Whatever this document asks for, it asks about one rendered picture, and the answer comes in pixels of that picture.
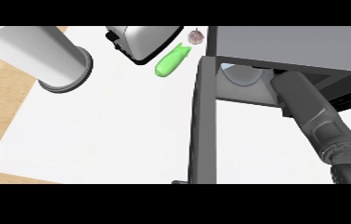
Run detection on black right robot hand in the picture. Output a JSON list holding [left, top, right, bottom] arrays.
[[330, 161, 351, 185]]

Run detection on dark grey microwave door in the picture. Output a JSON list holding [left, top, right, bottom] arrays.
[[172, 55, 220, 185]]

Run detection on glass microwave turntable plate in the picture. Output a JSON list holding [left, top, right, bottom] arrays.
[[220, 62, 265, 87]]

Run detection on dark grey microwave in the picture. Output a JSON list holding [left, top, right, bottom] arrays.
[[206, 26, 351, 118]]

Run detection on green cucumber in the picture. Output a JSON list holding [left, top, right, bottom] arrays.
[[154, 42, 194, 78]]

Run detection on purple garlic bulb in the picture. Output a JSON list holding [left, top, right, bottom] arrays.
[[187, 28, 206, 46]]

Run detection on silver toaster with black trim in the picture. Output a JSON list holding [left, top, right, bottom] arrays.
[[105, 26, 187, 66]]

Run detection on white cylinder with dark rim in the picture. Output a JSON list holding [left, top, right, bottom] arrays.
[[0, 26, 95, 95]]

